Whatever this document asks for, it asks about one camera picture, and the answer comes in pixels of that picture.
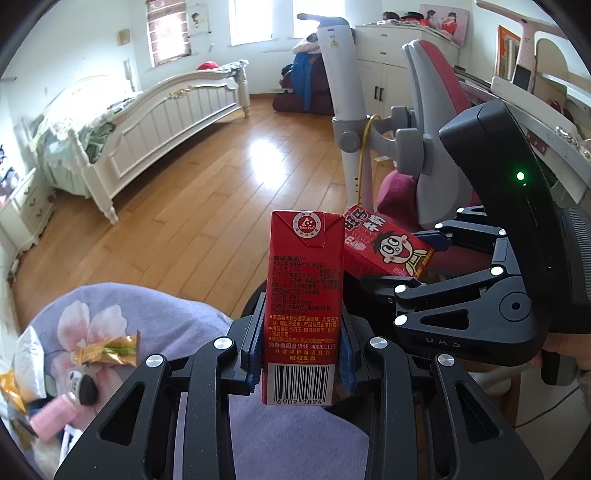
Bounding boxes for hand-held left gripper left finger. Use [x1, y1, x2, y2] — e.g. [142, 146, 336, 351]
[54, 293, 269, 480]

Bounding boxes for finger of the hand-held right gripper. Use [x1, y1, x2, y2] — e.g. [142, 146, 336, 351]
[418, 208, 511, 259]
[360, 263, 513, 333]

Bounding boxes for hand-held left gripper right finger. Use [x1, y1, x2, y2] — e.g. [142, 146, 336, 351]
[337, 318, 546, 480]

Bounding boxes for red milk carton cartoon face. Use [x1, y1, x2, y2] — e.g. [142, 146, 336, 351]
[342, 204, 437, 280]

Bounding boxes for red milk carton with barcode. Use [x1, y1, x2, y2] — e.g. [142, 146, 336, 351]
[261, 210, 345, 407]

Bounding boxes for person's right hand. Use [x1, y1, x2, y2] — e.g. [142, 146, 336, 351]
[531, 330, 591, 372]

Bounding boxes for grey red desk chair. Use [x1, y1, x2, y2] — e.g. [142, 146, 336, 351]
[376, 39, 490, 232]

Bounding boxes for orange picture board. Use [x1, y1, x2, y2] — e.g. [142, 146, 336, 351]
[496, 25, 522, 77]

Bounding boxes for purple floral tablecloth table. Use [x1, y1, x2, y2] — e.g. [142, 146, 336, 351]
[18, 284, 370, 480]

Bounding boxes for orange green candy wrapper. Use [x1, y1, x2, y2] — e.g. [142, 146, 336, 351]
[74, 333, 141, 367]

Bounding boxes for white cabinet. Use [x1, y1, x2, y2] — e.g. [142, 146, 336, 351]
[353, 23, 462, 116]

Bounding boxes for small black white toy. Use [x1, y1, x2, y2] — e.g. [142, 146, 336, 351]
[65, 369, 99, 407]

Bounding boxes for white grey floor stand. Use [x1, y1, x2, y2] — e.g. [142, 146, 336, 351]
[297, 14, 370, 208]

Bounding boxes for small pink bottle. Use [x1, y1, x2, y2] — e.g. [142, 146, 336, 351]
[30, 397, 77, 428]

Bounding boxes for dark red sofa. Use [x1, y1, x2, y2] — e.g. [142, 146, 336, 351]
[272, 65, 335, 115]

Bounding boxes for blue cloth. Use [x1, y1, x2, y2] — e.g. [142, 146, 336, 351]
[293, 51, 324, 112]

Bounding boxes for white window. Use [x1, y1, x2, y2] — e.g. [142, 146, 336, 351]
[293, 0, 324, 40]
[228, 0, 273, 46]

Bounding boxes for yellow wrapper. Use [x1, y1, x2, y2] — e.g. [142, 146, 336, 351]
[0, 369, 28, 414]

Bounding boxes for white wooden bed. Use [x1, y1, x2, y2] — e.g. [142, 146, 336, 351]
[34, 60, 252, 225]

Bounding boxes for white nightstand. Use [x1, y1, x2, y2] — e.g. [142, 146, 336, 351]
[0, 167, 55, 252]

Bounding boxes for green bed cover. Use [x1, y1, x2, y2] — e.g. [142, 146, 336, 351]
[39, 104, 121, 164]

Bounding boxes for brown roller blind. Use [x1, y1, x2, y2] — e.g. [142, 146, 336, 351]
[145, 0, 191, 65]

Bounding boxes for yellow cable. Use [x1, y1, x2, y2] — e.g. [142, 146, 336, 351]
[353, 115, 382, 204]

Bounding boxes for pink wall poster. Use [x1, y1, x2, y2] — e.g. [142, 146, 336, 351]
[419, 4, 471, 47]

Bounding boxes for white wall picture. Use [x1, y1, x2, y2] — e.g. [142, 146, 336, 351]
[187, 2, 213, 35]

